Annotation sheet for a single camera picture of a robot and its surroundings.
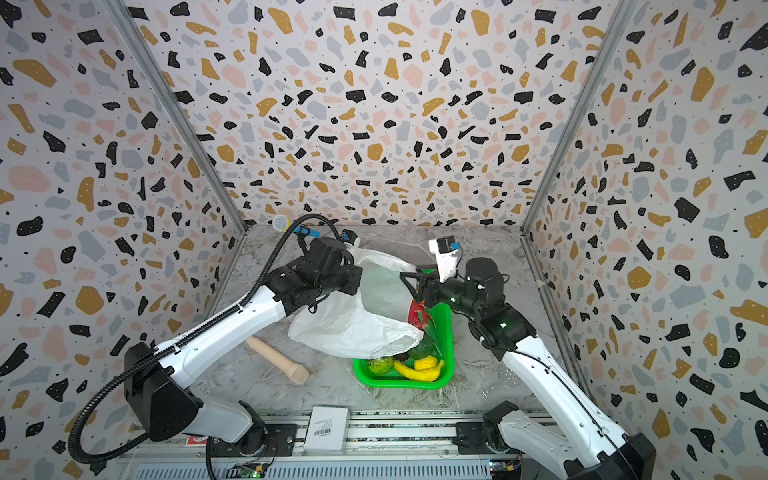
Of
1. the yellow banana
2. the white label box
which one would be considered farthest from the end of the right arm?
the white label box

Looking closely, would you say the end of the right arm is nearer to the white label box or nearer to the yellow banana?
the yellow banana

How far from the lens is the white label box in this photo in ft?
2.33
